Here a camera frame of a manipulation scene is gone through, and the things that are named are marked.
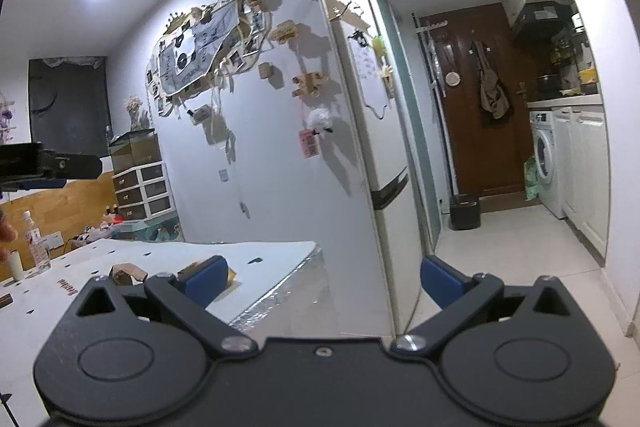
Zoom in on black floor box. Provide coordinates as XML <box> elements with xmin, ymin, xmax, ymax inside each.
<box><xmin>449</xmin><ymin>194</ymin><xmax>482</xmax><ymax>231</ymax></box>

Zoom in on white plush toy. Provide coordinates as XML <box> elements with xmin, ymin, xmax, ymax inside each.
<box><xmin>305</xmin><ymin>107</ymin><xmax>335</xmax><ymax>136</ymax></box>

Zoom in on clear plastic water bottle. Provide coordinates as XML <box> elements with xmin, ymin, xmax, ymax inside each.
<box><xmin>22</xmin><ymin>210</ymin><xmax>52</xmax><ymax>274</ymax></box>

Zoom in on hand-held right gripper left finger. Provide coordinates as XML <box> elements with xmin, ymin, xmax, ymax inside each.
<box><xmin>75</xmin><ymin>255</ymin><xmax>258</xmax><ymax>358</ymax></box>

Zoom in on brown cardboard piece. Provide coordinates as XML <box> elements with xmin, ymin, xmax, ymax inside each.
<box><xmin>109</xmin><ymin>262</ymin><xmax>149</xmax><ymax>286</ymax></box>

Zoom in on black wall panel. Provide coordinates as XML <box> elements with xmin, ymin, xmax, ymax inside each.
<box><xmin>28</xmin><ymin>55</ymin><xmax>113</xmax><ymax>158</ymax></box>

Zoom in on panda wall poster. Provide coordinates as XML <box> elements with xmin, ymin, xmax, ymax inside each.
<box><xmin>146</xmin><ymin>0</ymin><xmax>274</xmax><ymax>108</ymax></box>

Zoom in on white coat rack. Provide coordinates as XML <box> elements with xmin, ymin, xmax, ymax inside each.
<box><xmin>413</xmin><ymin>12</ymin><xmax>452</xmax><ymax>34</ymax></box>

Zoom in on person's left hand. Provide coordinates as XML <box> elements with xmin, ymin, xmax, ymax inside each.
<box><xmin>0</xmin><ymin>216</ymin><xmax>19</xmax><ymax>264</ymax></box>

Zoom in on black range hood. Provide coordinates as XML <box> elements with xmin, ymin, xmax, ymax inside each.
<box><xmin>512</xmin><ymin>1</ymin><xmax>574</xmax><ymax>39</ymax></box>

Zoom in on white magnetic board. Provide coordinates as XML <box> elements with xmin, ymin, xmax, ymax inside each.
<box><xmin>348</xmin><ymin>34</ymin><xmax>392</xmax><ymax>121</ymax></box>

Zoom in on pink hanging tag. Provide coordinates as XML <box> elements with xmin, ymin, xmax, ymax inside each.
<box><xmin>298</xmin><ymin>129</ymin><xmax>321</xmax><ymax>158</ymax></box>

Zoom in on glass tank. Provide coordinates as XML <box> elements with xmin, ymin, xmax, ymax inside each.
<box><xmin>108</xmin><ymin>129</ymin><xmax>164</xmax><ymax>173</ymax></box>

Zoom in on brown wooden door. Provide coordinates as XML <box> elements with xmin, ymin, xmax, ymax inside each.
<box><xmin>414</xmin><ymin>1</ymin><xmax>544</xmax><ymax>211</ymax></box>

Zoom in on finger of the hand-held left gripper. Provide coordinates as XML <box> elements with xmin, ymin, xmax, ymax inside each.
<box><xmin>0</xmin><ymin>179</ymin><xmax>68</xmax><ymax>192</ymax></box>
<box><xmin>42</xmin><ymin>152</ymin><xmax>103</xmax><ymax>180</ymax></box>

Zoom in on white kitchen cabinets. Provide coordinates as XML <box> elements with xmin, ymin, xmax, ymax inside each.
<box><xmin>552</xmin><ymin>104</ymin><xmax>612</xmax><ymax>269</ymax></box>

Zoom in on purple flower decoration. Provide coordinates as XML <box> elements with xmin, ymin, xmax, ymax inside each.
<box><xmin>0</xmin><ymin>91</ymin><xmax>17</xmax><ymax>146</ymax></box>

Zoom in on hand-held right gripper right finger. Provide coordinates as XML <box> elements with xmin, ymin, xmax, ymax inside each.
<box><xmin>390</xmin><ymin>255</ymin><xmax>583</xmax><ymax>358</ymax></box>

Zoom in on dried flower bunch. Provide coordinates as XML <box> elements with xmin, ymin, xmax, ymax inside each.
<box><xmin>124</xmin><ymin>95</ymin><xmax>151</xmax><ymax>130</ymax></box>

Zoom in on white drawer unit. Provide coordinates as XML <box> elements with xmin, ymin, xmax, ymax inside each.
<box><xmin>112</xmin><ymin>161</ymin><xmax>177</xmax><ymax>223</ymax></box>

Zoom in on white washing machine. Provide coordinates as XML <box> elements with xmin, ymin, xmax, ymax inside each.
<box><xmin>529</xmin><ymin>109</ymin><xmax>569</xmax><ymax>221</ymax></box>

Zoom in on hanging brown bag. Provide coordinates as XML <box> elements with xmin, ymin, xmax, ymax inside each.
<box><xmin>477</xmin><ymin>41</ymin><xmax>514</xmax><ymax>128</ymax></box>

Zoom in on white paper roll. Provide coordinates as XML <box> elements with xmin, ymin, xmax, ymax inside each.
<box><xmin>3</xmin><ymin>250</ymin><xmax>25</xmax><ymax>282</ymax></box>

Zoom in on green bag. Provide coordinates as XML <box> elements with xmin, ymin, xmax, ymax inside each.
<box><xmin>523</xmin><ymin>154</ymin><xmax>541</xmax><ymax>202</ymax></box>

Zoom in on white refrigerator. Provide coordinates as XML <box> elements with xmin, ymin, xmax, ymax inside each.
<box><xmin>319</xmin><ymin>0</ymin><xmax>432</xmax><ymax>339</ymax></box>

